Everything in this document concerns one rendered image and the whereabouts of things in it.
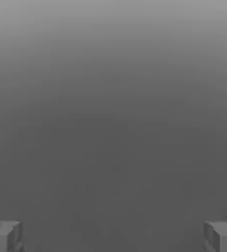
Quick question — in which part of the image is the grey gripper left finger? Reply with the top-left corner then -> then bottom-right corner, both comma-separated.
0,220 -> 25,252

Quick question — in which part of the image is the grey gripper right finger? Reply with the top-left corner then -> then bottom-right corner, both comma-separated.
203,220 -> 227,252

